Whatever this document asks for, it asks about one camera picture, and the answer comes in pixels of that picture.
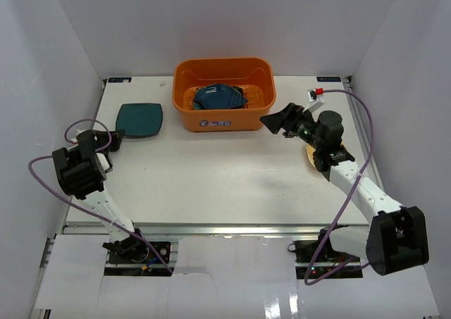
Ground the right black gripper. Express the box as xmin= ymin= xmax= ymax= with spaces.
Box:
xmin=260 ymin=104 xmax=323 ymax=151

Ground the dark teal square plate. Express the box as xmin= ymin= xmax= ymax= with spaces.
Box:
xmin=116 ymin=103 xmax=163 ymax=139

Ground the yellow square dish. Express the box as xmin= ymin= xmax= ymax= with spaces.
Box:
xmin=306 ymin=142 xmax=350 ymax=173

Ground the amber square plate black rim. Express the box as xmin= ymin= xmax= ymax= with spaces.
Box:
xmin=182 ymin=85 xmax=264 ymax=111

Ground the dark blue leaf dish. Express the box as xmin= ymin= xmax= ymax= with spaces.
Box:
xmin=192 ymin=84 xmax=248 ymax=110

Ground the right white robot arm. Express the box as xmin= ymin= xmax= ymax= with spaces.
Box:
xmin=260 ymin=103 xmax=429 ymax=275

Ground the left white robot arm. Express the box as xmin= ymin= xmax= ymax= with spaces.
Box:
xmin=51 ymin=130 xmax=149 ymax=263

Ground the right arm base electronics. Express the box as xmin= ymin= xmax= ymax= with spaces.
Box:
xmin=287 ymin=240 xmax=363 ymax=280

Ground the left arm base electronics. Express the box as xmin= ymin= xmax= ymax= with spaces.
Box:
xmin=102 ymin=242 xmax=174 ymax=277

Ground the orange plastic bin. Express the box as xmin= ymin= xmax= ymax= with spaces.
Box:
xmin=172 ymin=57 xmax=276 ymax=132

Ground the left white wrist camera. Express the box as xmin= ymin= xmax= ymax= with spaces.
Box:
xmin=64 ymin=129 xmax=85 ymax=145

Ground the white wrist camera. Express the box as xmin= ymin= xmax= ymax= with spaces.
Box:
xmin=304 ymin=88 xmax=324 ymax=113
xmin=64 ymin=129 xmax=85 ymax=145

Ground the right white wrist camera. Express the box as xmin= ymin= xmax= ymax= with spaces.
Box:
xmin=304 ymin=88 xmax=324 ymax=113

